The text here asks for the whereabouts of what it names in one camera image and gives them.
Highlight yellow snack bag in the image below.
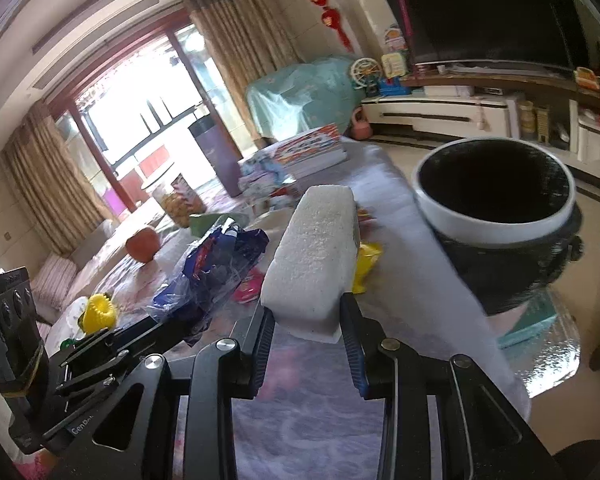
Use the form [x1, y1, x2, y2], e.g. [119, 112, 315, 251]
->
[351, 243, 384, 295]

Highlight white foam block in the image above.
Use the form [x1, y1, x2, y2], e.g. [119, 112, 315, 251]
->
[260, 185, 360, 344]

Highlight white trash bin black liner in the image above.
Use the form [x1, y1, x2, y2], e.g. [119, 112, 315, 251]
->
[412, 138, 583, 316]

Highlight yellow foam fruit net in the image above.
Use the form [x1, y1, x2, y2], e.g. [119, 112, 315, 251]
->
[79, 294, 118, 335]

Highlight silver foil floor mat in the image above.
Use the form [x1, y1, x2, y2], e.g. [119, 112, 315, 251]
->
[498, 288, 581, 399]

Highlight striped sofa cushion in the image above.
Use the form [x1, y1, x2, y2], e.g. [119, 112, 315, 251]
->
[30, 252, 78, 325]

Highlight floral lavender tablecloth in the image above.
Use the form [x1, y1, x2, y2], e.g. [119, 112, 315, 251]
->
[44, 136, 534, 480]

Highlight red apple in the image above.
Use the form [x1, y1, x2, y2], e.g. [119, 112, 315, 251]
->
[125, 226, 161, 263]

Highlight pink drink bottle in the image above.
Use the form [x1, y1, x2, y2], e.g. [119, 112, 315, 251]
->
[232, 268, 264, 304]

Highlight blue plastic wrapper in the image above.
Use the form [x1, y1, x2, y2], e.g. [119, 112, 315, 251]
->
[148, 217, 268, 346]

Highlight left beige curtain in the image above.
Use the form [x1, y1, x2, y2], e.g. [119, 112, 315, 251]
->
[0, 101, 114, 257]

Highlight beige curtain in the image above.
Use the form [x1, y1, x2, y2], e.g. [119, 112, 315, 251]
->
[0, 101, 114, 257]
[183, 0, 301, 140]

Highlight green snack packet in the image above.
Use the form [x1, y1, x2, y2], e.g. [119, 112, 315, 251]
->
[189, 214, 235, 238]

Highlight clear jar of snacks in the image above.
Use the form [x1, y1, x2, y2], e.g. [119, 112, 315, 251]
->
[151, 174, 207, 229]

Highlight crumpled blue white cloth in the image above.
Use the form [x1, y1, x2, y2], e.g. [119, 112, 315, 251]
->
[238, 151, 296, 200]

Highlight purple thermos bottle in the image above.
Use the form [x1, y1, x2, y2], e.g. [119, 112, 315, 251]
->
[188, 115, 242, 197]

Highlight pink kettlebell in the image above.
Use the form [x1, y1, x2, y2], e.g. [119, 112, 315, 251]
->
[350, 106, 373, 141]

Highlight stack of picture books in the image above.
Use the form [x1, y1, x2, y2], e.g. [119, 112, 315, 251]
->
[266, 124, 347, 179]

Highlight white tv cabinet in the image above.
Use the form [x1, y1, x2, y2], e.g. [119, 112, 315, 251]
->
[362, 74, 600, 188]

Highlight teal covered furniture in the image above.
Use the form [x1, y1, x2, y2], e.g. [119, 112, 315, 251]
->
[246, 56, 364, 141]

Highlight toy ferris wheel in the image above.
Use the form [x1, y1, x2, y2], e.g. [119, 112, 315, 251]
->
[349, 58, 382, 96]

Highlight toy telephone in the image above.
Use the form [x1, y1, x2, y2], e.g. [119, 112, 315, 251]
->
[381, 51, 408, 79]

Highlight right beige curtain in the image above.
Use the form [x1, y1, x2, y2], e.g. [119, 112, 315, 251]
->
[183, 0, 301, 140]

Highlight black flat screen television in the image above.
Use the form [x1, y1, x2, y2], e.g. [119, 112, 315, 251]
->
[386, 0, 600, 72]

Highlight balcony sliding door frame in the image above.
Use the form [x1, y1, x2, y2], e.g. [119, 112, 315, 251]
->
[46, 9, 256, 219]

